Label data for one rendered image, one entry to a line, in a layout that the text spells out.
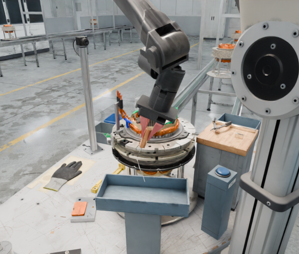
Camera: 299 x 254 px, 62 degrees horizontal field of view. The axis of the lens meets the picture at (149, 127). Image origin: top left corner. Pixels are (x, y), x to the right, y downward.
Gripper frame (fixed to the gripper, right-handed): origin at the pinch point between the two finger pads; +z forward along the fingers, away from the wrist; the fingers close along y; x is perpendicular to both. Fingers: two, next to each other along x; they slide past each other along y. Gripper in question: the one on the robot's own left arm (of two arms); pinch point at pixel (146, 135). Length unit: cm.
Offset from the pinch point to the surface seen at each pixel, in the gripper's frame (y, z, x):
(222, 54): -35, 9, -238
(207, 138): -21.0, 8.6, -30.2
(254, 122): -41, 3, -53
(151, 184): -6.8, 16.0, -1.6
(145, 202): -6.7, 13.5, 8.7
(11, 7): 579, 188, -706
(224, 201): -30.9, 16.0, -8.2
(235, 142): -30.7, 5.0, -28.8
